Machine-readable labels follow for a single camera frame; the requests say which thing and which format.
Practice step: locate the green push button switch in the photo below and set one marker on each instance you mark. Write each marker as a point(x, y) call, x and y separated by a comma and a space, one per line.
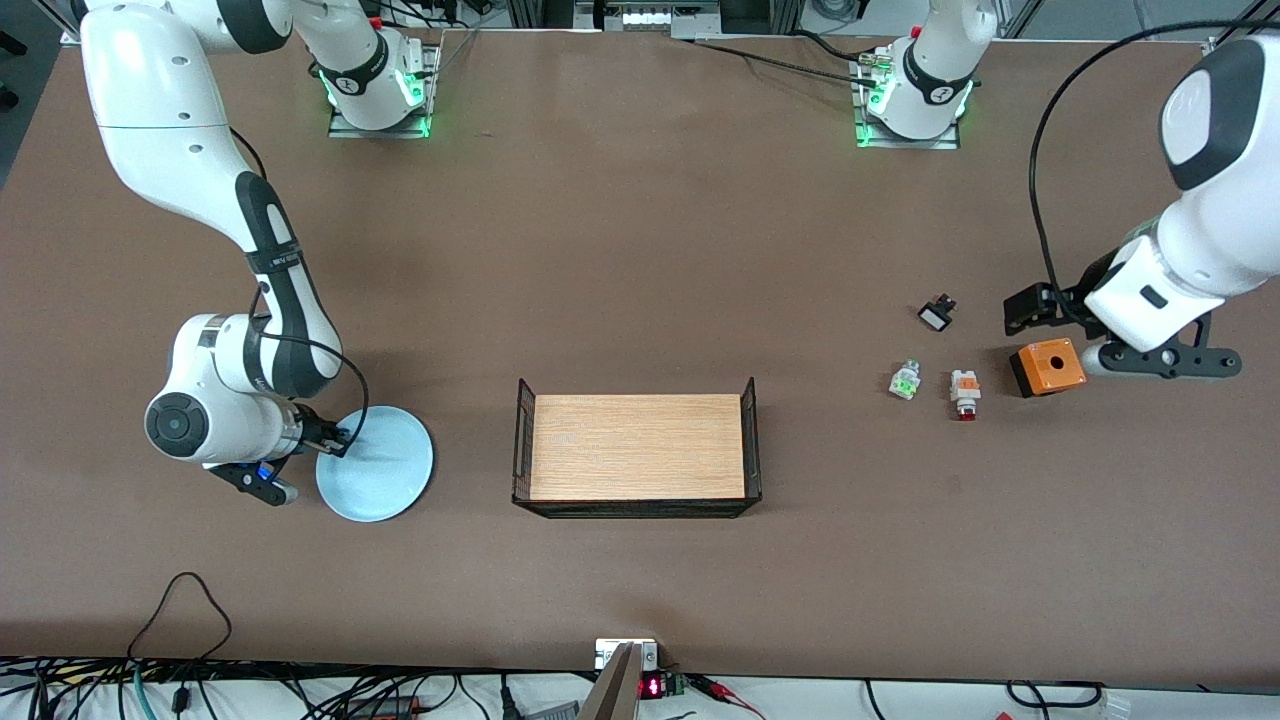
point(905, 381)

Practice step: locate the black power adapter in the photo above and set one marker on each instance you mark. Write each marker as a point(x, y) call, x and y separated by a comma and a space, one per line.
point(385, 706)

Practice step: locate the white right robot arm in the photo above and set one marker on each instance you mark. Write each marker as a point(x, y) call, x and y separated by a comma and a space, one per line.
point(180, 130)

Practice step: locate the orange button enclosure box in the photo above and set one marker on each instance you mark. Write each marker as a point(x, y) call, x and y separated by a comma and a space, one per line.
point(1050, 366)

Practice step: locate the wooden tray with black mesh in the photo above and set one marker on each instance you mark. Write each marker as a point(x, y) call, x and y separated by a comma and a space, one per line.
point(636, 447)

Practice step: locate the white bracket with tan post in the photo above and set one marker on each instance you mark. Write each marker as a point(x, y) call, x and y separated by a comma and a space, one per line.
point(612, 690)

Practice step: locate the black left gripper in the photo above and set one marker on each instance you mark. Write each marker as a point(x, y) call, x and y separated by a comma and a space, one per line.
point(1085, 277)

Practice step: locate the aluminium profile corner piece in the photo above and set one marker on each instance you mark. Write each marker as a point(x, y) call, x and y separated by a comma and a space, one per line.
point(1216, 44)

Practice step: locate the light blue round plate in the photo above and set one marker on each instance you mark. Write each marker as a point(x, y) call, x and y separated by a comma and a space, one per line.
point(385, 470)

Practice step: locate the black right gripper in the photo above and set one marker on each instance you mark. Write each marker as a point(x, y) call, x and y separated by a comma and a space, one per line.
point(312, 426)

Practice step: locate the aluminium frame with white connector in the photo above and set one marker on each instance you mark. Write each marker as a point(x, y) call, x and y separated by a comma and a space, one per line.
point(645, 18)

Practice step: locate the small black switch part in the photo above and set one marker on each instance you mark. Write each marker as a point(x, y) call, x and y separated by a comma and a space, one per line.
point(937, 315)

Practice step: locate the red push button switch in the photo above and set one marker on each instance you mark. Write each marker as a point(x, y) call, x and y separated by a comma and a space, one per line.
point(965, 390)

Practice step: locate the red digit display module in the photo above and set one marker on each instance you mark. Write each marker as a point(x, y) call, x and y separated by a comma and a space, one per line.
point(655, 686)

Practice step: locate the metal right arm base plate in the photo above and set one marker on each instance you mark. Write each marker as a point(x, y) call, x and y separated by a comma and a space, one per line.
point(432, 80)

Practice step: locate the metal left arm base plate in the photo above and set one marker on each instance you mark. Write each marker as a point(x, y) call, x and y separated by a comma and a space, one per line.
point(865, 135)

